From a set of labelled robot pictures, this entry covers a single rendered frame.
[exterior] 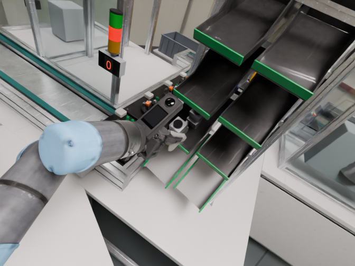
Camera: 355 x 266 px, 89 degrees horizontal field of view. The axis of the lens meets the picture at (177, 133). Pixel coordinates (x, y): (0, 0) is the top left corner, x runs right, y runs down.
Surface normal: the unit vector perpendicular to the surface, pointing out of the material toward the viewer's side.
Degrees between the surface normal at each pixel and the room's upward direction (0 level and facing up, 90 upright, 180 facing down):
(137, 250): 0
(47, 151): 65
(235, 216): 0
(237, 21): 25
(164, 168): 45
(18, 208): 41
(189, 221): 0
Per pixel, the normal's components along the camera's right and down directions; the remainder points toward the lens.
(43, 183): 0.92, -0.18
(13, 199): 0.63, -0.50
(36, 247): 0.31, -0.68
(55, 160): -0.42, 0.07
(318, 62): 0.03, -0.44
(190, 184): -0.21, -0.19
